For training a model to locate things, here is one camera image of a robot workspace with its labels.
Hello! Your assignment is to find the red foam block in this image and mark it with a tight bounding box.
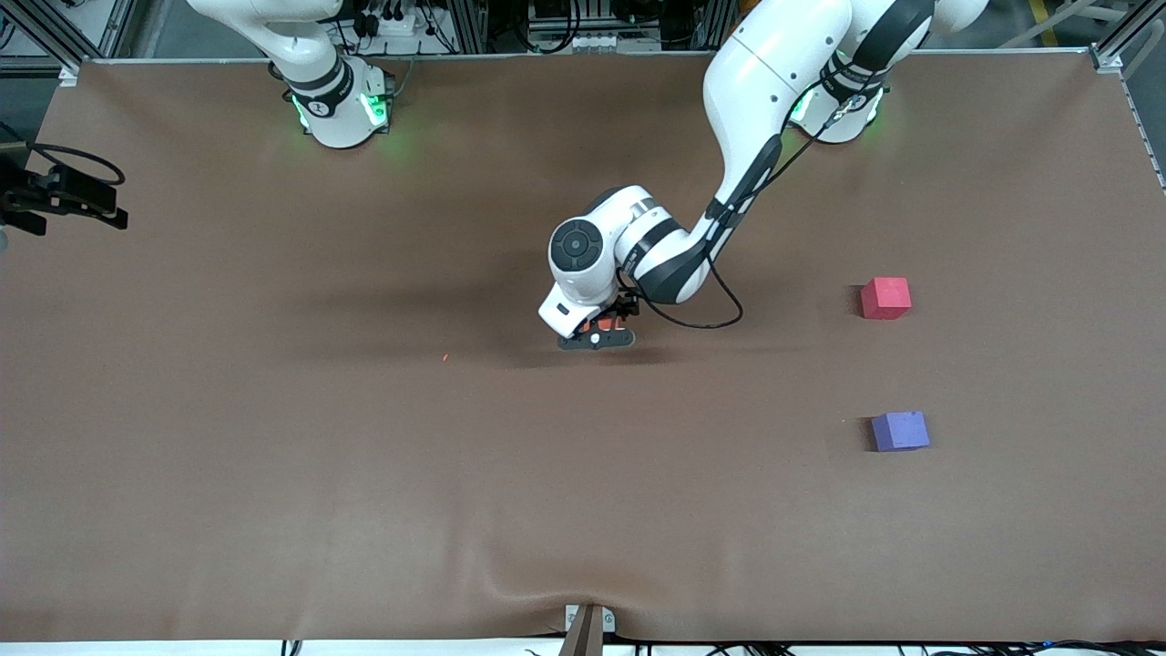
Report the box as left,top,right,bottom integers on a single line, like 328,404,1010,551
860,277,912,321

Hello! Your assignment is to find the brown table mat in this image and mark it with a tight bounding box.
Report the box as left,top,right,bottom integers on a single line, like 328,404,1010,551
0,50,1166,643

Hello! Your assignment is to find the white terminal block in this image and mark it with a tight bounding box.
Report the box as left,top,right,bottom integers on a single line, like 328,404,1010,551
528,31,622,53

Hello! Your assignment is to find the purple foam block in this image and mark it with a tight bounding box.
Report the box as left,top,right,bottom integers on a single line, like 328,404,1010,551
871,410,931,453

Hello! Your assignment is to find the metal table clamp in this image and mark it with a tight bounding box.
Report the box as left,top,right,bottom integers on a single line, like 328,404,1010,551
564,603,617,656

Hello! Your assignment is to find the white power strip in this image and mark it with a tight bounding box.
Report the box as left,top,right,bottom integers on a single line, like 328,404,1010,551
351,0,440,39

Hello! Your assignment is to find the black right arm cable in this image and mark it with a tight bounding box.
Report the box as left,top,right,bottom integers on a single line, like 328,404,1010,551
26,141,127,188

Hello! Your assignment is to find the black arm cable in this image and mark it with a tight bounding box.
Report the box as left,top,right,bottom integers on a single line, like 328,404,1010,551
619,87,866,331
26,141,127,188

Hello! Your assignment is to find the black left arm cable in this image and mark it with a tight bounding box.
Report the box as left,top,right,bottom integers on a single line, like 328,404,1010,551
619,87,866,331

